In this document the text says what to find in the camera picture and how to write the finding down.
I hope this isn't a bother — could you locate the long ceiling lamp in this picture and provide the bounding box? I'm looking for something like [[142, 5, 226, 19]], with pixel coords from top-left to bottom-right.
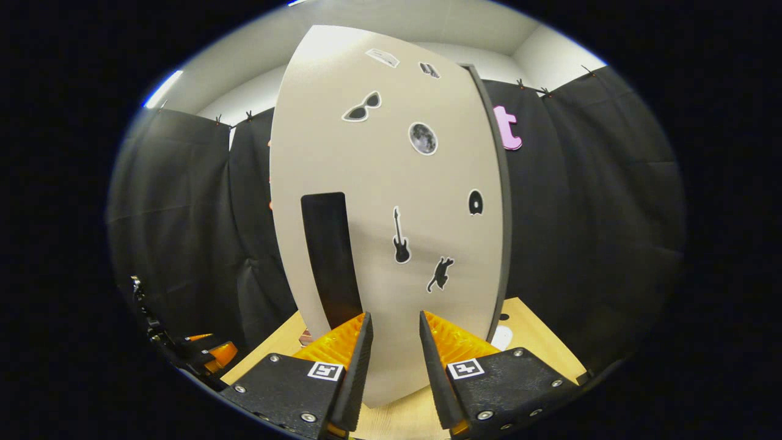
[[144, 69, 184, 109]]

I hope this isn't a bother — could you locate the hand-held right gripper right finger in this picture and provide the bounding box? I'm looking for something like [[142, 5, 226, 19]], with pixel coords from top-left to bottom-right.
[[419, 310, 588, 438]]

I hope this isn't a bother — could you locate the black backdrop cloth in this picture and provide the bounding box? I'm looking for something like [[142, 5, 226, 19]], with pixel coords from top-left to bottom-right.
[[107, 64, 685, 373]]

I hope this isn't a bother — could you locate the beige cabinet door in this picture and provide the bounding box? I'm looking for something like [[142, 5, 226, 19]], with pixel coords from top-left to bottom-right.
[[269, 24, 505, 409]]

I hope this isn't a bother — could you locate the grey cabinet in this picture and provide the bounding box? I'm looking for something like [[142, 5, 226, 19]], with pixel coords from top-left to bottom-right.
[[461, 63, 514, 343]]

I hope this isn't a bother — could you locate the row of black cloth clips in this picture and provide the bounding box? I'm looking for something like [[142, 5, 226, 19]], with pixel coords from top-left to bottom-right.
[[214, 64, 599, 126]]

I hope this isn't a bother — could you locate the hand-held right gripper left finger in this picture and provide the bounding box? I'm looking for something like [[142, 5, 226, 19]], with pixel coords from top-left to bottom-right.
[[219, 312, 374, 439]]

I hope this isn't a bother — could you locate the black door handle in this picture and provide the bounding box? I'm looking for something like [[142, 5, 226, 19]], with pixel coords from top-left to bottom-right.
[[301, 192, 364, 331]]

